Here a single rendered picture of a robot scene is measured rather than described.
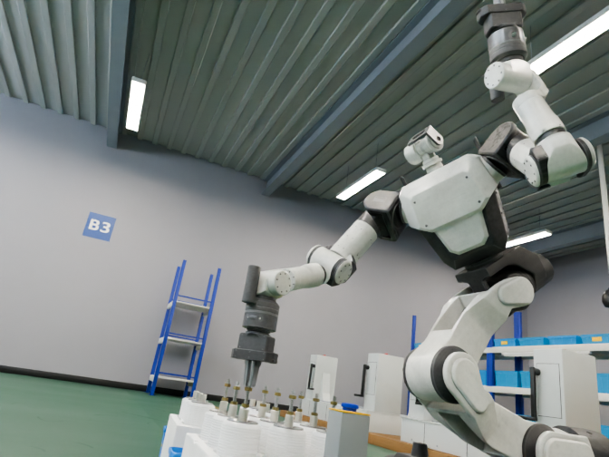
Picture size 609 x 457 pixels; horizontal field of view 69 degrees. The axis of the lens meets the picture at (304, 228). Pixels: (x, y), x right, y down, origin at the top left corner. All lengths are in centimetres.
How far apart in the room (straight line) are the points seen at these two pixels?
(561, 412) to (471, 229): 192
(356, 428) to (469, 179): 73
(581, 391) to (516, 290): 187
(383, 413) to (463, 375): 341
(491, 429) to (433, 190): 66
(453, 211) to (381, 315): 769
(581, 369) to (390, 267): 642
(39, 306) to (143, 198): 223
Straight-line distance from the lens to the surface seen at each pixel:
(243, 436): 113
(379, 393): 458
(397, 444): 400
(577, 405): 319
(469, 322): 132
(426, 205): 136
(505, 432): 139
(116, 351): 743
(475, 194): 134
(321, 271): 131
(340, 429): 103
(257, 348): 114
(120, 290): 750
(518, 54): 130
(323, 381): 580
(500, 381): 698
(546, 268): 159
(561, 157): 115
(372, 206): 145
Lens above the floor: 34
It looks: 20 degrees up
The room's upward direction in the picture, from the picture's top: 9 degrees clockwise
